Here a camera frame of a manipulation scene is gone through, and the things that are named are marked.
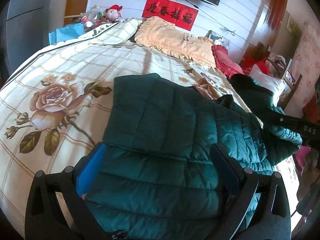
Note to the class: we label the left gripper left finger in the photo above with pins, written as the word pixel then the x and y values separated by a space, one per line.
pixel 55 207

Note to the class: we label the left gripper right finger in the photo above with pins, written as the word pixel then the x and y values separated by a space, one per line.
pixel 260 207

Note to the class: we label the dark green puffer jacket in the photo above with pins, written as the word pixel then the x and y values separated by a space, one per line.
pixel 157 180

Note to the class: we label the white pillow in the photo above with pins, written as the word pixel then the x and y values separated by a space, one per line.
pixel 273 84

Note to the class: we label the wooden chair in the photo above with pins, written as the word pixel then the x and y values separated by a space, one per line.
pixel 291 84

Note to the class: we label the red ruffled pillow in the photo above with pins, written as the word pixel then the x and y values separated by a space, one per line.
pixel 224 63

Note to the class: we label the floral cream bed quilt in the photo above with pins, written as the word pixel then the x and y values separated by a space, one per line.
pixel 56 105

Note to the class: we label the red hanging knot decoration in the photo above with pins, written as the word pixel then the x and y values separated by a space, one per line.
pixel 275 14

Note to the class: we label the peach fringed pillow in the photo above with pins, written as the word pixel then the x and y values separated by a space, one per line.
pixel 163 36

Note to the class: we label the blue paper bag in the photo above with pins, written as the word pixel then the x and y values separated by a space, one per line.
pixel 69 32

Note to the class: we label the clear bag of items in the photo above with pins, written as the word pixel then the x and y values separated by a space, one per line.
pixel 92 18

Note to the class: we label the grey refrigerator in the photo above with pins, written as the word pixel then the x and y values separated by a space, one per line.
pixel 24 31

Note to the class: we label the pig plush toy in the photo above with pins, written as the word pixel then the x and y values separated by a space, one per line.
pixel 113 13

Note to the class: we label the framed photo on wall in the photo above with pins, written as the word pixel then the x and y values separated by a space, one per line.
pixel 218 39

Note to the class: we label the red Chinese wall banner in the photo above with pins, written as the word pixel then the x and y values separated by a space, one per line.
pixel 180 15

